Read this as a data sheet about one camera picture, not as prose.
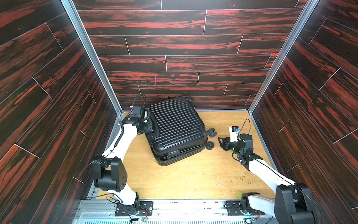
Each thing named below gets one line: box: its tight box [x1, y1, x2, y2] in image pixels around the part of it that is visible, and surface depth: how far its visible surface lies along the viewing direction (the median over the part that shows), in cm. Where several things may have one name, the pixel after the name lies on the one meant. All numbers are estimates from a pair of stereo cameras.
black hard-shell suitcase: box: [145, 96, 217, 166], surface depth 86 cm
